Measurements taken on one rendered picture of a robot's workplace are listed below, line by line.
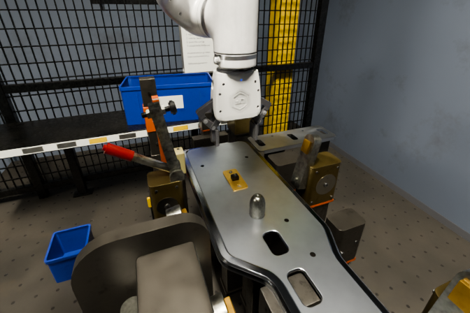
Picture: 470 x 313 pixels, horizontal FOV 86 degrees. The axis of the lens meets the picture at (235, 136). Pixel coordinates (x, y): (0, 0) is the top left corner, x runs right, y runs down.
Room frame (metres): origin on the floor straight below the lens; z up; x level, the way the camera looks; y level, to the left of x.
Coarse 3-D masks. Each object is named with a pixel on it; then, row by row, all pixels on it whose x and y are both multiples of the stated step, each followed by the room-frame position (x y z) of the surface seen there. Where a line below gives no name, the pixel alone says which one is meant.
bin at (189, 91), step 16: (128, 80) 0.92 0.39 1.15; (160, 80) 0.95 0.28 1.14; (176, 80) 0.97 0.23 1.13; (192, 80) 0.98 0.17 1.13; (208, 80) 0.95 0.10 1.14; (128, 96) 0.78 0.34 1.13; (160, 96) 0.80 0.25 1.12; (176, 96) 0.81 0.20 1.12; (192, 96) 0.82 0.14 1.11; (208, 96) 0.84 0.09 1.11; (128, 112) 0.78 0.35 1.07; (176, 112) 0.81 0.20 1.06; (192, 112) 0.82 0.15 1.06
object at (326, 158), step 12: (324, 156) 0.54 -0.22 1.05; (312, 168) 0.49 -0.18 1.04; (324, 168) 0.50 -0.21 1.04; (336, 168) 0.51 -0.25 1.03; (312, 180) 0.49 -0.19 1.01; (324, 180) 0.50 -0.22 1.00; (336, 180) 0.52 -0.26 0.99; (300, 192) 0.52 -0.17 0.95; (312, 192) 0.49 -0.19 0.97; (324, 192) 0.51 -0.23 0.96; (312, 204) 0.49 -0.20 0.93; (324, 204) 0.52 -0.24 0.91; (324, 216) 0.52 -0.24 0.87; (312, 252) 0.51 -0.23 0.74
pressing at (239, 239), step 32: (192, 160) 0.60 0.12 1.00; (224, 160) 0.60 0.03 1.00; (256, 160) 0.60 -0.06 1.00; (224, 192) 0.46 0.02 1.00; (256, 192) 0.46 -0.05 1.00; (288, 192) 0.46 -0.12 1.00; (224, 224) 0.36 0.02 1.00; (256, 224) 0.36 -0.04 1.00; (288, 224) 0.36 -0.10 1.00; (320, 224) 0.36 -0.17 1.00; (224, 256) 0.29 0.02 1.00; (256, 256) 0.29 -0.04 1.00; (288, 256) 0.29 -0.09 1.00; (320, 256) 0.29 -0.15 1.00; (288, 288) 0.24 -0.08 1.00; (320, 288) 0.24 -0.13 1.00; (352, 288) 0.24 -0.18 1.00
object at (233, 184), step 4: (224, 172) 0.54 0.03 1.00; (228, 172) 0.54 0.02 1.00; (232, 172) 0.54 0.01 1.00; (236, 172) 0.54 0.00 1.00; (228, 176) 0.52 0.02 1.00; (232, 176) 0.51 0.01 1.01; (236, 176) 0.51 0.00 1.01; (240, 176) 0.52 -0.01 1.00; (228, 180) 0.50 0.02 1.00; (232, 180) 0.50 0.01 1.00; (236, 180) 0.50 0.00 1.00; (240, 180) 0.50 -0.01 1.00; (232, 184) 0.48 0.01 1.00; (236, 184) 0.48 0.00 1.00; (240, 184) 0.49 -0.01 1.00; (244, 184) 0.48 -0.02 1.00; (232, 188) 0.47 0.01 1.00; (236, 188) 0.47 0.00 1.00; (240, 188) 0.47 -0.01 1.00; (244, 188) 0.47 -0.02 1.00
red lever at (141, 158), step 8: (112, 144) 0.42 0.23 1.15; (104, 152) 0.41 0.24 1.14; (112, 152) 0.41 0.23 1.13; (120, 152) 0.42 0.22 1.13; (128, 152) 0.42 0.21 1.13; (128, 160) 0.42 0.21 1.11; (136, 160) 0.43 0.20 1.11; (144, 160) 0.43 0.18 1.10; (152, 160) 0.44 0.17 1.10; (160, 168) 0.44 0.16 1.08; (168, 168) 0.45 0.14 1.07
